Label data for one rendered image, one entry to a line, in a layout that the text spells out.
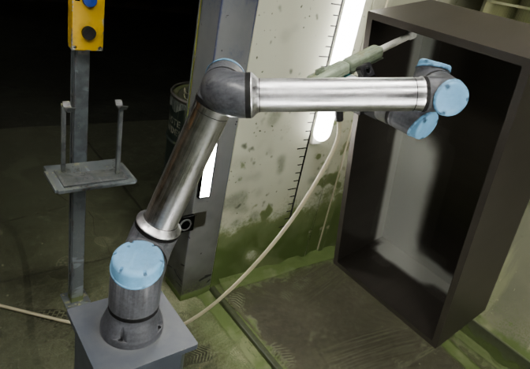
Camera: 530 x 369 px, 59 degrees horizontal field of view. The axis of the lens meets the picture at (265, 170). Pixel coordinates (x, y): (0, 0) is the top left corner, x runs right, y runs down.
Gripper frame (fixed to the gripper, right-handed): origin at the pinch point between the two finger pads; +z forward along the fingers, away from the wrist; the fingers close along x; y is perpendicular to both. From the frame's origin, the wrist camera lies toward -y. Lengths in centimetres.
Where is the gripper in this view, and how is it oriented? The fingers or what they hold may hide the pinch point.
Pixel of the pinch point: (337, 77)
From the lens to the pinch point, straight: 161.2
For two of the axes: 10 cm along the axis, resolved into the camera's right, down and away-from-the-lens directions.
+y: 1.2, 7.5, 6.5
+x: 7.9, -4.7, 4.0
